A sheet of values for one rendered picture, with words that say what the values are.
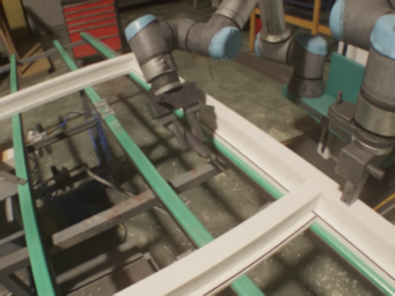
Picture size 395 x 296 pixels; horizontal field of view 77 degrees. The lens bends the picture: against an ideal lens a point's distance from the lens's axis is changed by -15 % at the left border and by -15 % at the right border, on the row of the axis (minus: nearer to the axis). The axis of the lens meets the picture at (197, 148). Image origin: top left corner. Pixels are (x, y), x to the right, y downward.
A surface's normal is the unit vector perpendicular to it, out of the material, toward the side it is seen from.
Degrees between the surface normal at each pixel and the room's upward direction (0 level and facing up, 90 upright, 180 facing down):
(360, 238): 90
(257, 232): 0
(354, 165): 90
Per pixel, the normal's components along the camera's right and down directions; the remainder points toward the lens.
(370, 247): -0.84, 0.38
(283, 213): -0.06, -0.78
